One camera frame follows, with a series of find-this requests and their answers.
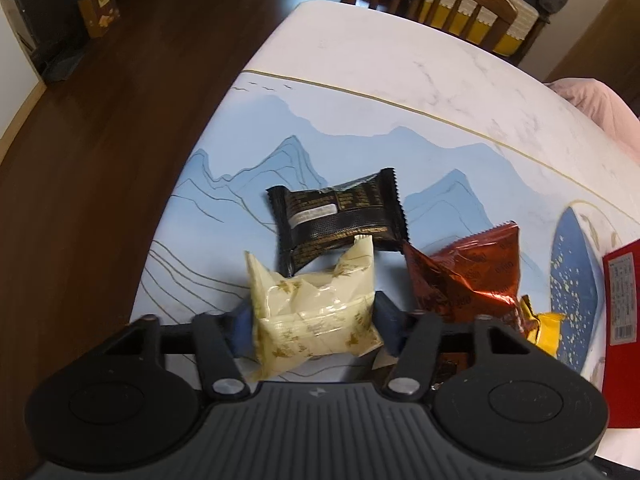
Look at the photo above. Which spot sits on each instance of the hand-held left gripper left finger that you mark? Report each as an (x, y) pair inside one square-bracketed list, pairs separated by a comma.
[(242, 324)]

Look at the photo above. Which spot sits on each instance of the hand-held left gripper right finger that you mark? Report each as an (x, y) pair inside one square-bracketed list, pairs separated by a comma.
[(387, 324)]

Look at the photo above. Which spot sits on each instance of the cream snack packet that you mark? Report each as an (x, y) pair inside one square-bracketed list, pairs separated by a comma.
[(310, 315)]

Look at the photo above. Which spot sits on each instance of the red cardboard box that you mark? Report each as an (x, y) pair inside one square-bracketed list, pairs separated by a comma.
[(625, 320)]

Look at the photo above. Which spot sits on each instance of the brown red foil snack packet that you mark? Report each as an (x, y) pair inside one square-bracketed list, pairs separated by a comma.
[(465, 280)]

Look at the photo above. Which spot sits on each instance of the black snack packet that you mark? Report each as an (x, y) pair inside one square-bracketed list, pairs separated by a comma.
[(335, 215)]

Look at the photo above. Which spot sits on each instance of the yellow snack packet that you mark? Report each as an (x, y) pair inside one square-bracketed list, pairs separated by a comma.
[(547, 330)]

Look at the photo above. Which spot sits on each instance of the pink cloth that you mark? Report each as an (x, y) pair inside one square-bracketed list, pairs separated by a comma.
[(605, 110)]

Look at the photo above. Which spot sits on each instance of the yellow and white sofa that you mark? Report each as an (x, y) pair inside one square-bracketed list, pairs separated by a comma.
[(510, 25)]

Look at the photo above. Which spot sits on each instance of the brown carton box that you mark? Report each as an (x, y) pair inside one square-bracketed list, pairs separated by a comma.
[(100, 12)]

